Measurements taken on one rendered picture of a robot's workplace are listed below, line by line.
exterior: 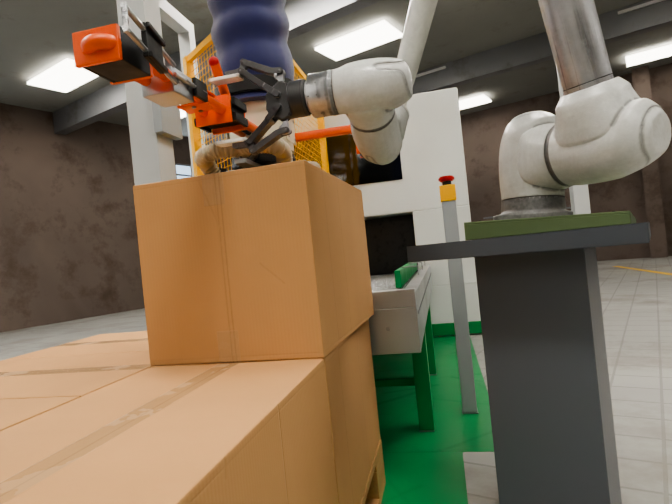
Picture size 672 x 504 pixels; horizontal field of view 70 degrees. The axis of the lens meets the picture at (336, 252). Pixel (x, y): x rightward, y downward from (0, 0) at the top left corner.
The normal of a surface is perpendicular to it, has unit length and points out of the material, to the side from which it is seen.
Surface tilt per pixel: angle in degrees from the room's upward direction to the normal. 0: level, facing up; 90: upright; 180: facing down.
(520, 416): 90
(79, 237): 90
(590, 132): 102
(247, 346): 90
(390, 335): 90
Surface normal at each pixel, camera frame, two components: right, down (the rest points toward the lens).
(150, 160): -0.22, 0.02
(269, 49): 0.52, -0.30
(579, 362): -0.55, 0.05
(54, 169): 0.83, -0.08
